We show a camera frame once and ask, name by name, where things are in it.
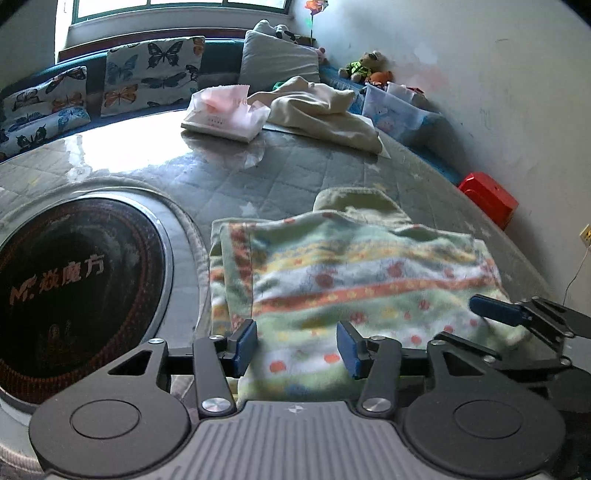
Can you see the beige garment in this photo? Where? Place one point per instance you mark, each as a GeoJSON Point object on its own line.
{"type": "Point", "coordinates": [318, 115]}

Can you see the wall power socket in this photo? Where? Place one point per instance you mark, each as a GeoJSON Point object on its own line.
{"type": "Point", "coordinates": [586, 235]}

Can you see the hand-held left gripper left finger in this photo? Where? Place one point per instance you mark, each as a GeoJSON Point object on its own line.
{"type": "Point", "coordinates": [244, 346]}

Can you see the grey quilted star table cover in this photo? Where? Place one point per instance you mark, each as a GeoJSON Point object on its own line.
{"type": "Point", "coordinates": [295, 170]}

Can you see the large butterfly print cushion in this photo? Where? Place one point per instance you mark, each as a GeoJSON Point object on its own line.
{"type": "Point", "coordinates": [147, 74]}

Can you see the colourful pinwheel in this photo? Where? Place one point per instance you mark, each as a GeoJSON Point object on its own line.
{"type": "Point", "coordinates": [316, 5]}

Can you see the red plastic stool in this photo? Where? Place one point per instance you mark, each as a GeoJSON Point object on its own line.
{"type": "Point", "coordinates": [485, 194]}

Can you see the green plastic basin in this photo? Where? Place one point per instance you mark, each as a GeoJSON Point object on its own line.
{"type": "Point", "coordinates": [279, 85]}

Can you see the orange plush toy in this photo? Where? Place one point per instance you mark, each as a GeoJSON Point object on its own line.
{"type": "Point", "coordinates": [381, 77]}

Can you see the pink plush toy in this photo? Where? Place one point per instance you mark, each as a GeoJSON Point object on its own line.
{"type": "Point", "coordinates": [322, 54]}

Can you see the teddy bear in green clothes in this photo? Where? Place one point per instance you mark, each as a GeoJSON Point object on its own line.
{"type": "Point", "coordinates": [362, 69]}

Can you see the grey pillow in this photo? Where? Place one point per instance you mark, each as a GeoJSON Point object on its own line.
{"type": "Point", "coordinates": [277, 60]}

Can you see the round black induction cooktop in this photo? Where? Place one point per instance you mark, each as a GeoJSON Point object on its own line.
{"type": "Point", "coordinates": [69, 277]}

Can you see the green framed window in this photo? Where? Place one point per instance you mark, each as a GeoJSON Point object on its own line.
{"type": "Point", "coordinates": [115, 4]}

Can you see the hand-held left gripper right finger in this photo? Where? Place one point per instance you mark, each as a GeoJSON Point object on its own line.
{"type": "Point", "coordinates": [348, 346]}

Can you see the clear plastic storage box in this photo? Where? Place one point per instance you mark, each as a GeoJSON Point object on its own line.
{"type": "Point", "coordinates": [397, 120]}

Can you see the green patterned baby garment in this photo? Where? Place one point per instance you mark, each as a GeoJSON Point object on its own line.
{"type": "Point", "coordinates": [346, 286]}

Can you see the blue sofa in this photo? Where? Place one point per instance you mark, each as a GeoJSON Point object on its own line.
{"type": "Point", "coordinates": [221, 57]}

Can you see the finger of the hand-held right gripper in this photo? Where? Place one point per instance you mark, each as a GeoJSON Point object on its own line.
{"type": "Point", "coordinates": [496, 310]}
{"type": "Point", "coordinates": [521, 361]}

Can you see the white black plush toy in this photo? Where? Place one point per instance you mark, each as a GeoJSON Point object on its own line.
{"type": "Point", "coordinates": [284, 33]}

